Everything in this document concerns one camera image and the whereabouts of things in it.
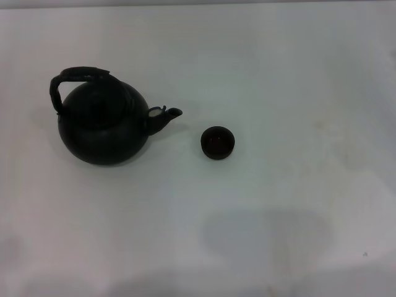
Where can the black round teapot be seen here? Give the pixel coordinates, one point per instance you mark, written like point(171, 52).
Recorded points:
point(105, 136)

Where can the small dark brown teacup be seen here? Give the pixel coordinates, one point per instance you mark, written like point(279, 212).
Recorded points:
point(217, 143)

